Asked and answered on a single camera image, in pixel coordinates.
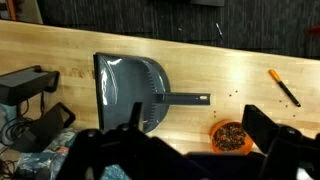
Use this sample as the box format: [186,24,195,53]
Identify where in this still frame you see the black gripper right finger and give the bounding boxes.
[241,104,320,180]

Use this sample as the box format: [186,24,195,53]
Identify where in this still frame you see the blue crumpled plastic bag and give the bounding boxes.
[14,128,133,180]

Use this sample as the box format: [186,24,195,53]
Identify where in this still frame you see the black desktop speaker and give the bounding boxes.
[12,102,77,154]
[0,65,61,106]

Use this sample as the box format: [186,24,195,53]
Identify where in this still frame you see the black speaker cables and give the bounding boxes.
[0,91,46,180]

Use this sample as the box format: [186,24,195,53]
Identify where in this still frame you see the orange bowl of beans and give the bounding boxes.
[209,120,254,155]

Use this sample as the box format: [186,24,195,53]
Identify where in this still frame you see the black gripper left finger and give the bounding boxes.
[56,101,188,180]

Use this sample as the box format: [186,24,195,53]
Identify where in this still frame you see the orange and black pen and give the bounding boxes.
[268,69,302,108]

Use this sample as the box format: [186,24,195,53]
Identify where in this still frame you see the grey plastic dustpan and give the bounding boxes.
[93,52,212,134]

